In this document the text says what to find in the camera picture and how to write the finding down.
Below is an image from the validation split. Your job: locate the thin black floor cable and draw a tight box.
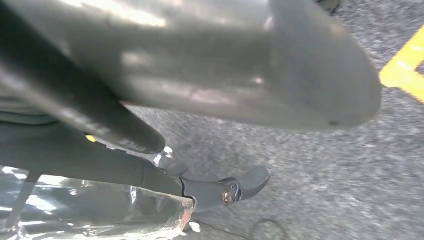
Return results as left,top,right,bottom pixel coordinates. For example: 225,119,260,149
198,218,290,240

